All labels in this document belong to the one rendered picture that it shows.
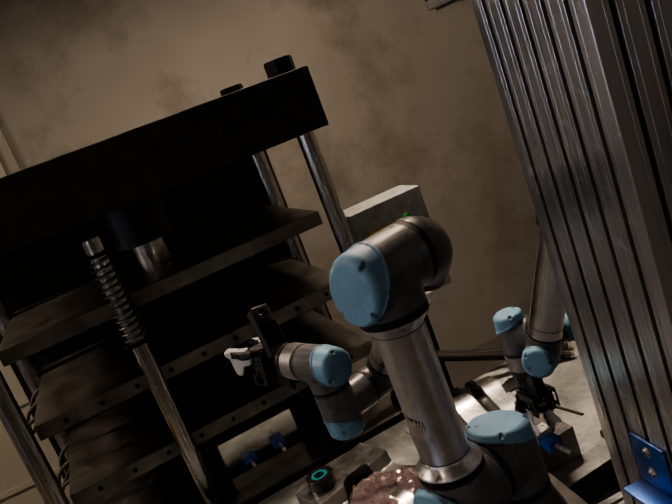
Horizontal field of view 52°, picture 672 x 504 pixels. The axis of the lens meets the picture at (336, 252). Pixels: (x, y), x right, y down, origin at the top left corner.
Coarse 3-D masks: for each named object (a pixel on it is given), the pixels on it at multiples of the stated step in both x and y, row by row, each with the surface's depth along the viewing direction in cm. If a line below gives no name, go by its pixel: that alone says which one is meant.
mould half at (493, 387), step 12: (480, 384) 209; (492, 384) 207; (456, 396) 208; (468, 396) 205; (492, 396) 204; (504, 396) 203; (456, 408) 202; (468, 408) 202; (480, 408) 201; (504, 408) 200; (468, 420) 198; (540, 420) 188; (564, 432) 179; (564, 444) 180; (576, 444) 181; (552, 456) 179; (564, 456) 180; (576, 456) 181; (552, 468) 179
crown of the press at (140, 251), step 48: (240, 96) 212; (288, 96) 217; (96, 144) 198; (144, 144) 203; (192, 144) 208; (240, 144) 213; (0, 192) 190; (48, 192) 195; (96, 192) 199; (144, 192) 204; (0, 240) 192; (144, 240) 236
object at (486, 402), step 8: (472, 384) 209; (456, 392) 208; (464, 392) 208; (472, 392) 211; (480, 392) 207; (480, 400) 204; (488, 400) 203; (488, 408) 201; (496, 408) 201; (464, 424) 198
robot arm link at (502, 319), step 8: (504, 312) 169; (512, 312) 168; (520, 312) 167; (496, 320) 168; (504, 320) 166; (512, 320) 166; (520, 320) 166; (496, 328) 169; (504, 328) 167; (512, 328) 166; (520, 328) 166; (504, 336) 168; (512, 336) 167; (520, 336) 166; (504, 344) 169; (512, 344) 168; (520, 344) 167; (504, 352) 171; (512, 352) 168; (520, 352) 168
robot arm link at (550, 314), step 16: (544, 256) 142; (544, 272) 144; (544, 288) 145; (544, 304) 146; (560, 304) 146; (544, 320) 147; (560, 320) 148; (528, 336) 152; (544, 336) 149; (560, 336) 150; (528, 352) 150; (544, 352) 149; (560, 352) 154; (528, 368) 151; (544, 368) 150
